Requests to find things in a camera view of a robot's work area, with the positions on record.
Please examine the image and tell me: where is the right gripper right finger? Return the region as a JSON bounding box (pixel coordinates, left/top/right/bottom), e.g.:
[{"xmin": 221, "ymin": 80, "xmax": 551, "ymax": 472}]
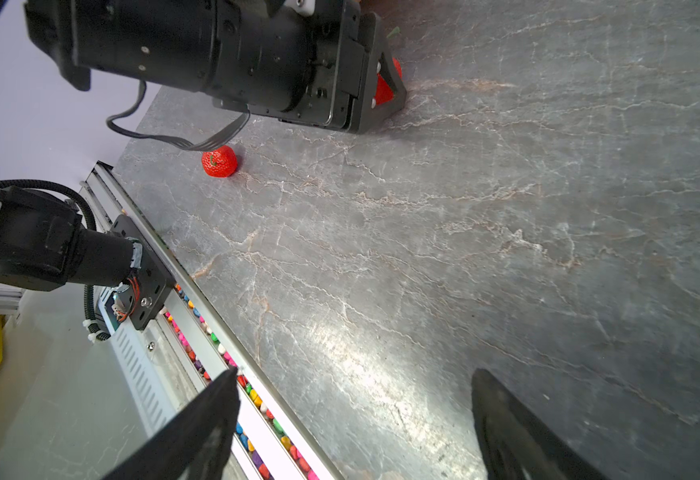
[{"xmin": 471, "ymin": 369, "xmax": 605, "ymax": 479}]

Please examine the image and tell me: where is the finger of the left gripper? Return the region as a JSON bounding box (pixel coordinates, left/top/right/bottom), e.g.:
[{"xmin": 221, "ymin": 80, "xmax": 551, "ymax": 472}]
[{"xmin": 349, "ymin": 13, "xmax": 407, "ymax": 134}]

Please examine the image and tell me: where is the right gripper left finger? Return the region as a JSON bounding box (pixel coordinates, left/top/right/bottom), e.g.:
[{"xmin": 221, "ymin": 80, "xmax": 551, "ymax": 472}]
[{"xmin": 105, "ymin": 368, "xmax": 240, "ymax": 480}]

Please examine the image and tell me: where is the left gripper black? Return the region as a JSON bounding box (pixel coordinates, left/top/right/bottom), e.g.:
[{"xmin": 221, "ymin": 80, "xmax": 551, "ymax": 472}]
[{"xmin": 24, "ymin": 1, "xmax": 367, "ymax": 130}]

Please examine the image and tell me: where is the fake red cherry front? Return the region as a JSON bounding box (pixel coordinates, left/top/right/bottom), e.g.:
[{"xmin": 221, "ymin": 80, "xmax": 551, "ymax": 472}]
[{"xmin": 373, "ymin": 58, "xmax": 403, "ymax": 106}]

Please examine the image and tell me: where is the fake red strawberry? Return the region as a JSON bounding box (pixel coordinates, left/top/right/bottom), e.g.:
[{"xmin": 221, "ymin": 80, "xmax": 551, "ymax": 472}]
[{"xmin": 201, "ymin": 145, "xmax": 238, "ymax": 178}]

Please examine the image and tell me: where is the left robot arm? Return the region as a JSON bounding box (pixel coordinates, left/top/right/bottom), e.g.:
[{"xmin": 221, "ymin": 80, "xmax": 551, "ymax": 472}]
[{"xmin": 0, "ymin": 1, "xmax": 407, "ymax": 291}]

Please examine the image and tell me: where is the white vented cover strip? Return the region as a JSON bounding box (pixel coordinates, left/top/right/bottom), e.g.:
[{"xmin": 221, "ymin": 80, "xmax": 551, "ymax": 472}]
[{"xmin": 97, "ymin": 288, "xmax": 183, "ymax": 437}]

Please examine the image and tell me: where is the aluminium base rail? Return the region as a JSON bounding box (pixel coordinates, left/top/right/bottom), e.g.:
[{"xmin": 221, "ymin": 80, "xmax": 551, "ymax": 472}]
[{"xmin": 82, "ymin": 162, "xmax": 342, "ymax": 480}]

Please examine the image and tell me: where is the black ribbed cable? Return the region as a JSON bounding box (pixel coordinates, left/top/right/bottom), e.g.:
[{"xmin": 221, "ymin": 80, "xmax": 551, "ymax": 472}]
[{"xmin": 105, "ymin": 80, "xmax": 252, "ymax": 152}]

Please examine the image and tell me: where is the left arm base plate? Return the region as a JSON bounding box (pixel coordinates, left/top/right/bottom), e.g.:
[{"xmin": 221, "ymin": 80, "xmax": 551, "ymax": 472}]
[{"xmin": 107, "ymin": 214, "xmax": 175, "ymax": 331}]

